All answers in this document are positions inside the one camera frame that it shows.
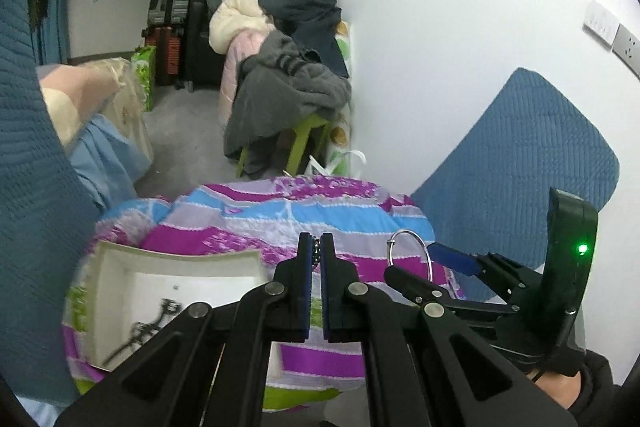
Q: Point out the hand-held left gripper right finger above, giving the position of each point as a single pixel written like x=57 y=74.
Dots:
x=328 y=287

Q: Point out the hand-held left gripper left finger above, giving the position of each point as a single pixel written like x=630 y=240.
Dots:
x=304 y=287

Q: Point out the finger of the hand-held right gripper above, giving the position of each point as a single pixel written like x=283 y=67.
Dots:
x=455 y=257
x=410 y=284

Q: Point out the pale cardboard box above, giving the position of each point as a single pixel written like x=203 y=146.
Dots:
x=150 y=279

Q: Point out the person's right forearm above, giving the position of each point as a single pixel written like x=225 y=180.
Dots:
x=600 y=387

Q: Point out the blue quilted cushion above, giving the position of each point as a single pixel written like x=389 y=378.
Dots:
x=525 y=147

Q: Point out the colourful printed blanket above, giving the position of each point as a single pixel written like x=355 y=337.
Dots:
x=225 y=217

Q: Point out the green plastic stool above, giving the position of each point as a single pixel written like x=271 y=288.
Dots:
x=310 y=127

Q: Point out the floral printed board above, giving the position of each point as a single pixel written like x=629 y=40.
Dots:
x=344 y=107

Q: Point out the pink quilted garment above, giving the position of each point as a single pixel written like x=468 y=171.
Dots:
x=240 y=67

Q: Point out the light blue cloth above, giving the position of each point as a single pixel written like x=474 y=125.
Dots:
x=105 y=157

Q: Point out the clear plastic bag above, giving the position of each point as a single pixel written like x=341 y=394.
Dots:
x=130 y=107

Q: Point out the black suitcase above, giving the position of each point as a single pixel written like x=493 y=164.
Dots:
x=200 y=52

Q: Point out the green packet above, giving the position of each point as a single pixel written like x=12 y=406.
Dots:
x=145 y=77

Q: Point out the red suitcase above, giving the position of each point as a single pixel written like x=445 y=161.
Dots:
x=167 y=52

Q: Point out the cream padded jacket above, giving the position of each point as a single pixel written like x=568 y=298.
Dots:
x=240 y=22

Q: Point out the dark navy garment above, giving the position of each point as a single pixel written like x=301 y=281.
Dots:
x=300 y=12

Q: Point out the blue quilted cloth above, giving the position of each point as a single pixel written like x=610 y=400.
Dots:
x=30 y=182

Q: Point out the pink and beige pillow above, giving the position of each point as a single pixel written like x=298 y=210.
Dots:
x=65 y=92

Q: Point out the grey wall socket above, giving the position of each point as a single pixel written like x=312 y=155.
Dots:
x=629 y=49

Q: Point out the white wall socket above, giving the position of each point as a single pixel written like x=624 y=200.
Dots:
x=602 y=23

